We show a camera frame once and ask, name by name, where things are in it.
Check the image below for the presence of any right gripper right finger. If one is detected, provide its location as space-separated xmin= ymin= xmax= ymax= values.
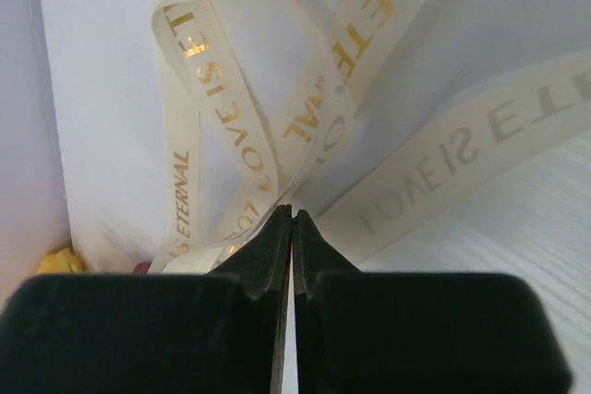
xmin=292 ymin=210 xmax=573 ymax=393

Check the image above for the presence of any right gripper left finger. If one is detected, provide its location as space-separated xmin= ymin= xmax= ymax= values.
xmin=1 ymin=206 xmax=292 ymax=393

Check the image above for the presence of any artificial flower bunch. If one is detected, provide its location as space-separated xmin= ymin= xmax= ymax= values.
xmin=36 ymin=248 xmax=151 ymax=274

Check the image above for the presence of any cream ribbon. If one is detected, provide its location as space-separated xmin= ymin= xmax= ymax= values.
xmin=151 ymin=0 xmax=590 ymax=272

